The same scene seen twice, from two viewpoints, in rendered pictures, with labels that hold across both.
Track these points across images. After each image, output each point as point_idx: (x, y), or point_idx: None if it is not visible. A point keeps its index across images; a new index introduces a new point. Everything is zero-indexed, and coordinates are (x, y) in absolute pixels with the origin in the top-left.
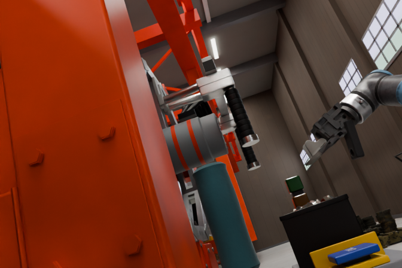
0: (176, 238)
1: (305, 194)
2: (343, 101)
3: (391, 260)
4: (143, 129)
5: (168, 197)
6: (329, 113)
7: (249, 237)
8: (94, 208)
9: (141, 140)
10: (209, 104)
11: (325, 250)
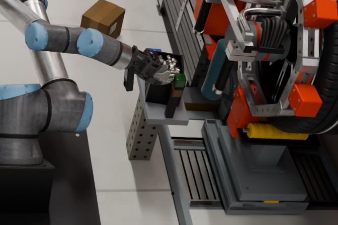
0: (196, 10)
1: (172, 83)
2: (129, 45)
3: None
4: None
5: (200, 3)
6: (142, 53)
7: (205, 79)
8: None
9: None
10: (262, 30)
11: None
